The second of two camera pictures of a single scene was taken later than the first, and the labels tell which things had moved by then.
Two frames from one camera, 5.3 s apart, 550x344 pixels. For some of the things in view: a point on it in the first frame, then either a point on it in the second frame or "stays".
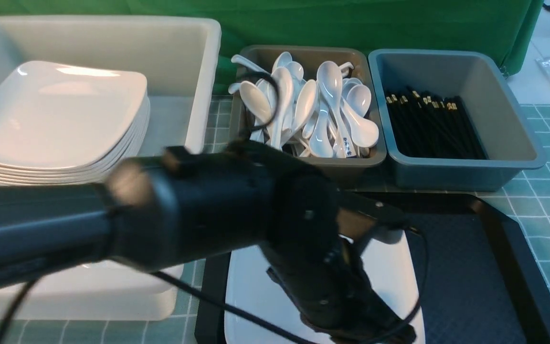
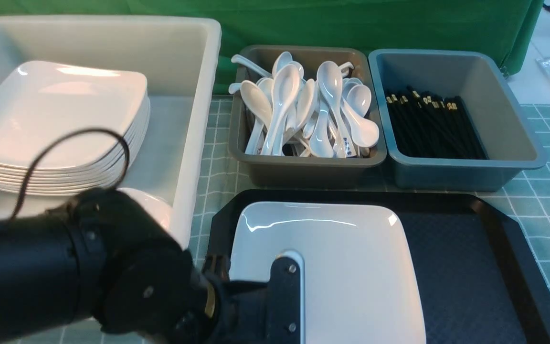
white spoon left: x=257 y=102 stays
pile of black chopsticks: x=432 y=127 stays
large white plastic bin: x=179 y=58 stays
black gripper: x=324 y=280 to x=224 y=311
